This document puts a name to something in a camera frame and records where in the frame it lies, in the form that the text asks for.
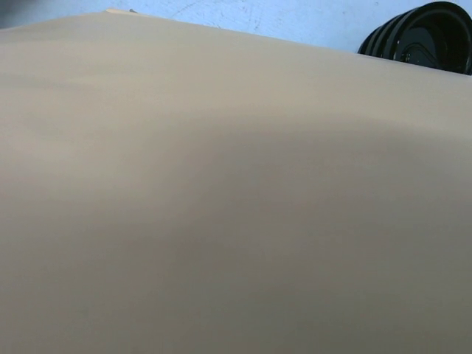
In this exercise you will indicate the stack of black lids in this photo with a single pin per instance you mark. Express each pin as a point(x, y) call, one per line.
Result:
point(436, 35)

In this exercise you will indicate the brown paper bag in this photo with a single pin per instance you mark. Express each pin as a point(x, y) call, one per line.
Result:
point(175, 188)

